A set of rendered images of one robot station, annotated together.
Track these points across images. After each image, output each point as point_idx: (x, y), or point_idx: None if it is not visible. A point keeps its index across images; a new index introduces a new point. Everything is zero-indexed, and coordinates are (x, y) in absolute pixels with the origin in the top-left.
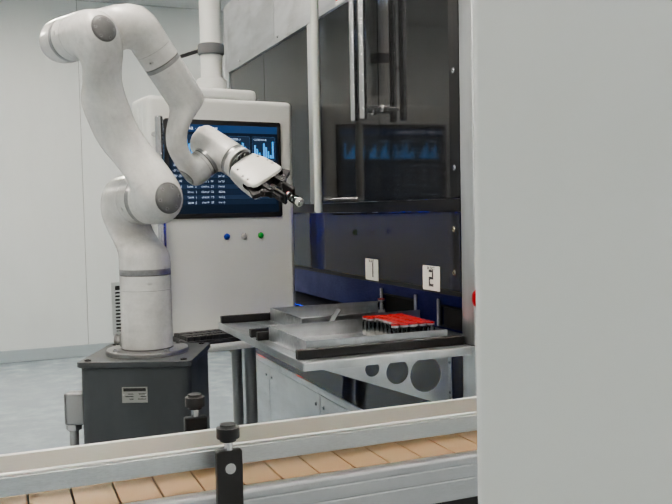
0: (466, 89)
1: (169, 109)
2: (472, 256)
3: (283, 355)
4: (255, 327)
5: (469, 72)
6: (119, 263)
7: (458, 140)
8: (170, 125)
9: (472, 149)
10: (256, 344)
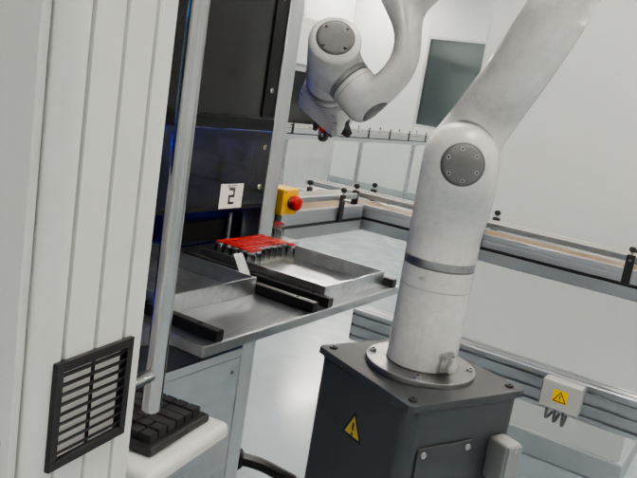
0: (296, 24)
1: (420, 9)
2: (279, 170)
3: (375, 295)
4: (239, 318)
5: (301, 10)
6: (477, 255)
7: (279, 66)
8: (420, 37)
9: (293, 79)
10: (327, 313)
